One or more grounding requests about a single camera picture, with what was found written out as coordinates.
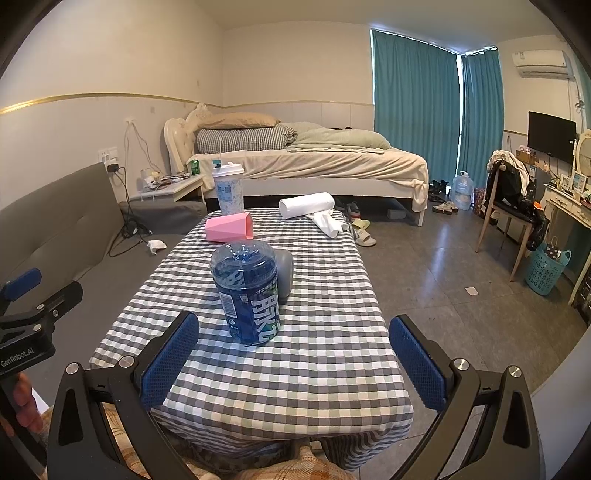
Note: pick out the white air conditioner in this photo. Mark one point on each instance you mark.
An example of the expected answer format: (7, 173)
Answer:
(540, 62)

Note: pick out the green carton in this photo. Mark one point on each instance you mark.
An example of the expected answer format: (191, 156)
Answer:
(195, 167)

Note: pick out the white lidded tumbler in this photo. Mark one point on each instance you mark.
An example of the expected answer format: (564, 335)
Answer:
(228, 191)

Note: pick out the beige bed sheet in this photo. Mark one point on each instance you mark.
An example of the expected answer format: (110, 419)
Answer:
(332, 164)

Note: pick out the white sneakers pair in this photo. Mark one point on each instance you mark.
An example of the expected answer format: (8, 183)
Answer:
(445, 207)

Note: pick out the beige pillow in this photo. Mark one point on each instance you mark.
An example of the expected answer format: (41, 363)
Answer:
(238, 120)

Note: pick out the grey checked quilt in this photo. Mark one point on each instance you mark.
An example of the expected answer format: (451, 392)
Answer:
(244, 138)

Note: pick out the white dressing table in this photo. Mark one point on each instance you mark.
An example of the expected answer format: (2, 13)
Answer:
(565, 207)

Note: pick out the teal laundry basket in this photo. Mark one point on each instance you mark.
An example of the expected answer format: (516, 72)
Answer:
(545, 274)

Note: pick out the white crumpled cloth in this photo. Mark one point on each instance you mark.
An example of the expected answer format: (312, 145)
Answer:
(328, 222)

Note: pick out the pink cup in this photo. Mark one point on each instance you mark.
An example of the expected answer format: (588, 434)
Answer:
(229, 227)

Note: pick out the grey cup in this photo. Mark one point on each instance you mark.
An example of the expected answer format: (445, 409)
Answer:
(285, 272)

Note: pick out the blue plastic drink bottle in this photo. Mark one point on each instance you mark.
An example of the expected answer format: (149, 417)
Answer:
(249, 295)

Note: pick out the white paper scrap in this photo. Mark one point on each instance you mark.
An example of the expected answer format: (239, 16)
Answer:
(472, 290)

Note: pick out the colourful gift bag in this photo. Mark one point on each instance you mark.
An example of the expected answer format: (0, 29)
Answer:
(480, 201)

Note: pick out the black plugged charger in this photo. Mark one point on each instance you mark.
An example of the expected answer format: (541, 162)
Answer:
(113, 167)

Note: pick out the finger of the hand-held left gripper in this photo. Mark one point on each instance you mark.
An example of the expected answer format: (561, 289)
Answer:
(22, 279)
(53, 302)

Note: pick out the wide teal curtain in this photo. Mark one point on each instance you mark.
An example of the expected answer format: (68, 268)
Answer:
(415, 97)

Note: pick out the person's left hand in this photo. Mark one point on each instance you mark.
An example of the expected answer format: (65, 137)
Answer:
(25, 406)

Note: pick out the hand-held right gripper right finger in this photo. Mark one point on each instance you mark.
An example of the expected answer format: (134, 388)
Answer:
(418, 364)

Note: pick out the white garment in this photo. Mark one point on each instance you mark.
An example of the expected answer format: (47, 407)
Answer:
(521, 173)

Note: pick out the white nightstand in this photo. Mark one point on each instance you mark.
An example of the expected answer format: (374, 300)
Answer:
(178, 188)

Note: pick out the crumpled white tissue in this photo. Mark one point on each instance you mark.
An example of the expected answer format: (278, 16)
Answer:
(157, 247)

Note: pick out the black shoes pair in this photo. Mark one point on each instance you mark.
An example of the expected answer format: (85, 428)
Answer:
(438, 189)

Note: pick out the black jacket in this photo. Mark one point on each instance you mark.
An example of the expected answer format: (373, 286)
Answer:
(512, 184)

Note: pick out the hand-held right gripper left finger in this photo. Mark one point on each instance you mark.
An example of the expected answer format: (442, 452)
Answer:
(168, 362)

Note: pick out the grey sneaker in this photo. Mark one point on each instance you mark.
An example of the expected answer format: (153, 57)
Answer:
(353, 210)

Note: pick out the grey sofa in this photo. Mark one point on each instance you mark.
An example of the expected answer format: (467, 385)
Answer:
(55, 230)

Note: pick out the white bed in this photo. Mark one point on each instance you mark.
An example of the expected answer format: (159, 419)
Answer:
(323, 187)

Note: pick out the grey checked tablecloth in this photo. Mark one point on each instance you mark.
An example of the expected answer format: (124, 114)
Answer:
(318, 355)

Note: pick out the pale green blanket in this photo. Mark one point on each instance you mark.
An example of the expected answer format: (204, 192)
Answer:
(341, 137)

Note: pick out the large clear water jug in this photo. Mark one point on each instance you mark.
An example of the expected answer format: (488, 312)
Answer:
(462, 191)

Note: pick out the white paper towel roll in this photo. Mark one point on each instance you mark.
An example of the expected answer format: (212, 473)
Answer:
(307, 204)

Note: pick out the wooden chair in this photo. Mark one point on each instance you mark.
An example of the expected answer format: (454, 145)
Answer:
(501, 212)

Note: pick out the round vanity mirror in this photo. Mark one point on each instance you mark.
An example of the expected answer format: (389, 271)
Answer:
(585, 152)

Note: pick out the black television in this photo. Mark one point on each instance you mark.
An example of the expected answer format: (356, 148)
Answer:
(551, 136)

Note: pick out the narrow teal curtain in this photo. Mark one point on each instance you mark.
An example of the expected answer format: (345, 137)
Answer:
(482, 120)

